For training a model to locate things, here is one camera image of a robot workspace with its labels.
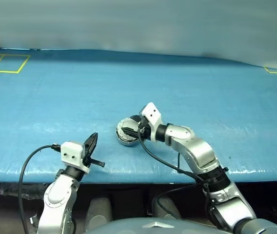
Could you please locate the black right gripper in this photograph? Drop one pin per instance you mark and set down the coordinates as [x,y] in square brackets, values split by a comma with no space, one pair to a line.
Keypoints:
[145,132]

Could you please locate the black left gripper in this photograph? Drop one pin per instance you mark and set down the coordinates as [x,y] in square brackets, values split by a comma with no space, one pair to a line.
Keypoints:
[86,161]

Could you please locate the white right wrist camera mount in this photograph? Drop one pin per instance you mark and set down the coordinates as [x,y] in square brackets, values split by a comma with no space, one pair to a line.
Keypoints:
[153,114]

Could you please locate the black crumpled sheet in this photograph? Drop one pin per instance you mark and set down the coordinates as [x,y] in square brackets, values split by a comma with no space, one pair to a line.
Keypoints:
[19,189]

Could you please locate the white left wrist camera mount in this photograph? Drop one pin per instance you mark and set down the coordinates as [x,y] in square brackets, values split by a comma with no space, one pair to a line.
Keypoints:
[71,152]

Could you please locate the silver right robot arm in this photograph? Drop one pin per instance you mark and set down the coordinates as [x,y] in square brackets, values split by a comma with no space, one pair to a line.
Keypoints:
[197,148]

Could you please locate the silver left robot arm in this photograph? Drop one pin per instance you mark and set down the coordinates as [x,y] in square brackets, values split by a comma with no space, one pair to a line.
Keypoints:
[58,200]

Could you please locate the grey robot torso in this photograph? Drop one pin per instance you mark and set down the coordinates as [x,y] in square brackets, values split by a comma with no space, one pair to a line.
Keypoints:
[153,226]

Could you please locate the round silver black object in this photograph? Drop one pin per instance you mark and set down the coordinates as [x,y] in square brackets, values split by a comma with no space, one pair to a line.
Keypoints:
[126,143]

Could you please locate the grey rounded shape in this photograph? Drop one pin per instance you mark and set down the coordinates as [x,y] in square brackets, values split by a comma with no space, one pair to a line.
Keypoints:
[167,207]
[99,212]

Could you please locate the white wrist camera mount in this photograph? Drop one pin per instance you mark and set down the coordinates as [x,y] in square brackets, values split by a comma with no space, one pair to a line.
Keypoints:
[153,114]
[71,152]

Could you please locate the blue table cover sheet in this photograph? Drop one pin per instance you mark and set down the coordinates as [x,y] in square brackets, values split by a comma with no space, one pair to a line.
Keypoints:
[138,85]

